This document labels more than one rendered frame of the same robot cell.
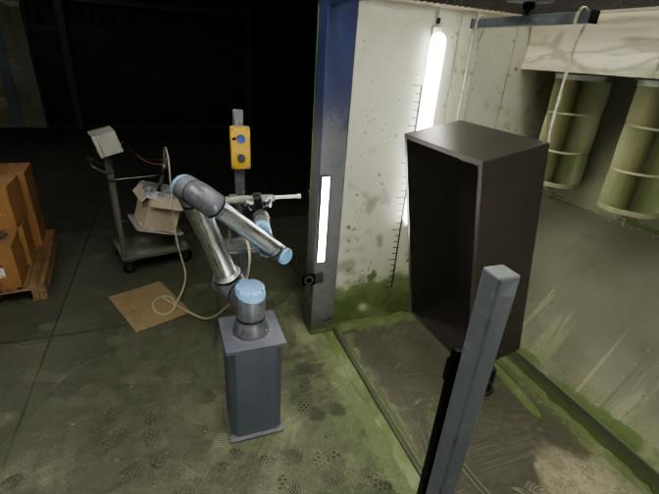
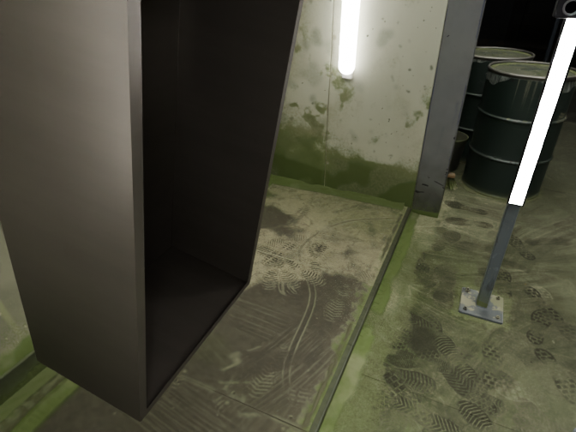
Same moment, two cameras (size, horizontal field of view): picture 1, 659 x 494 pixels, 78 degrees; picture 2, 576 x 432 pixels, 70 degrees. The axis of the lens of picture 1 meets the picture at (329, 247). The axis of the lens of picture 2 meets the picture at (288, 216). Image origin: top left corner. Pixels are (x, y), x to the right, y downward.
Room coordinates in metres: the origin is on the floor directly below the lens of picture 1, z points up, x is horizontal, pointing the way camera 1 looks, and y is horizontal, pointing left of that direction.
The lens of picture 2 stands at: (2.45, 0.15, 1.46)
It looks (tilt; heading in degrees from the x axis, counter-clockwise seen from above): 31 degrees down; 227
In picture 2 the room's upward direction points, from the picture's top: straight up
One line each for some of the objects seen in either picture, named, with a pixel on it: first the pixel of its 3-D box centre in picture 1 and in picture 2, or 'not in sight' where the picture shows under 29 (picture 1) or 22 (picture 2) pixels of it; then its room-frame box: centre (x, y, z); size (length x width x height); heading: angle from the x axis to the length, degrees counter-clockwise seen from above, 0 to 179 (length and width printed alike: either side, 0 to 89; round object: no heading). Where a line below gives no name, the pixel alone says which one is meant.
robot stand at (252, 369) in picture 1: (252, 375); not in sight; (1.75, 0.38, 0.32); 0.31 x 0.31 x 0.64; 22
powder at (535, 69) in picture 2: not in sight; (532, 70); (-0.77, -0.86, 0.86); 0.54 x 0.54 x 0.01
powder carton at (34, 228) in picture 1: (23, 222); not in sight; (3.56, 2.97, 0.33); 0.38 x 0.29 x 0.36; 29
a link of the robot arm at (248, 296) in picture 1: (249, 299); not in sight; (1.75, 0.39, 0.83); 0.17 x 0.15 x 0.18; 45
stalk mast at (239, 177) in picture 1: (241, 231); not in sight; (2.61, 0.62, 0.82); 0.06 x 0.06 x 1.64; 22
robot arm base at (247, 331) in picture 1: (250, 321); not in sight; (1.75, 0.38, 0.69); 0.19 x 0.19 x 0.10
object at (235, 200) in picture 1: (264, 209); not in sight; (2.48, 0.44, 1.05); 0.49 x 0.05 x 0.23; 112
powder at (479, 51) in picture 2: not in sight; (495, 54); (-1.23, -1.32, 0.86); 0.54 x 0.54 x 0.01
